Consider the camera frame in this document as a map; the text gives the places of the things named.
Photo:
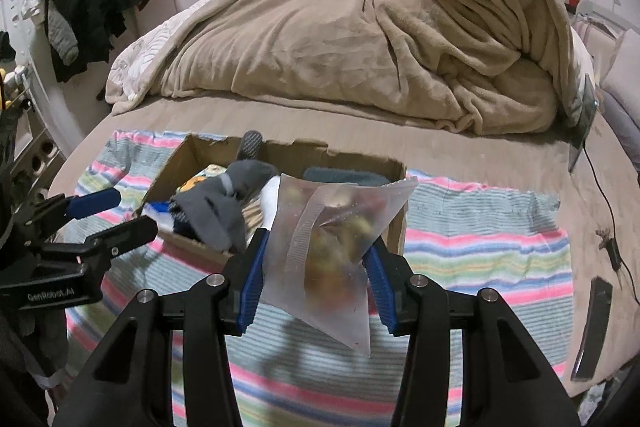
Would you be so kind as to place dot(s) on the white embroidered pillow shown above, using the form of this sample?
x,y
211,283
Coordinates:
x,y
630,57

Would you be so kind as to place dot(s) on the brown cardboard box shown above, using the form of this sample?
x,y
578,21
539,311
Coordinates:
x,y
210,154

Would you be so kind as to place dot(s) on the white sock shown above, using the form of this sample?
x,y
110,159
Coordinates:
x,y
267,207

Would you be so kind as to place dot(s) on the blue packet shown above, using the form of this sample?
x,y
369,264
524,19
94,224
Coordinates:
x,y
167,209

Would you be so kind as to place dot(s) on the striped blanket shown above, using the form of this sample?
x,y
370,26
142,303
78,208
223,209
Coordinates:
x,y
475,257

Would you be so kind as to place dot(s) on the grey quilted garment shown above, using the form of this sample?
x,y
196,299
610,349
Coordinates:
x,y
62,37

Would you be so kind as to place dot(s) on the beige fleece blanket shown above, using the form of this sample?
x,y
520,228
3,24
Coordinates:
x,y
350,47

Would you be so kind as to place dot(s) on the white floral quilt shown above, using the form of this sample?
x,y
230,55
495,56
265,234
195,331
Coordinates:
x,y
145,52

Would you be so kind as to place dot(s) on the blue-grey sock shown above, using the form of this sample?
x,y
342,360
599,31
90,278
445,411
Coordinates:
x,y
345,177

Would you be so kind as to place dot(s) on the white clothes rack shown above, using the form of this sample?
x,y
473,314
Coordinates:
x,y
47,117

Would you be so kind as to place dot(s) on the translucent zip bag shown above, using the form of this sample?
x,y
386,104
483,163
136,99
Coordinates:
x,y
330,257

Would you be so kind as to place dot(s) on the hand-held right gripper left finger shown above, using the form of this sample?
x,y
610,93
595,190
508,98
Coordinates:
x,y
252,277

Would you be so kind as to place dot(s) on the grey pillow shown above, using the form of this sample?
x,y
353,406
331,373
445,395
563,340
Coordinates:
x,y
625,107

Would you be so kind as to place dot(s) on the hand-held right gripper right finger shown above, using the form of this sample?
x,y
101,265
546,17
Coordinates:
x,y
377,287

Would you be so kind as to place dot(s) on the bed with beige sheet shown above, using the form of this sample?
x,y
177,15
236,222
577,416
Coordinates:
x,y
500,157

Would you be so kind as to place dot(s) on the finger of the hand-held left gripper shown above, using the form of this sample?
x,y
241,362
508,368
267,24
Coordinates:
x,y
125,232
92,203

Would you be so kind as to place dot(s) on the padded bed headboard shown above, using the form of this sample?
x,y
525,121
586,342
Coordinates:
x,y
605,14

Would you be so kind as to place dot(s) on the grey sock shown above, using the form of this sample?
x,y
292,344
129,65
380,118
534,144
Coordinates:
x,y
251,146
220,207

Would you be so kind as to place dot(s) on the black flat phone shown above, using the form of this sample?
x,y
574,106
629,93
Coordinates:
x,y
592,327

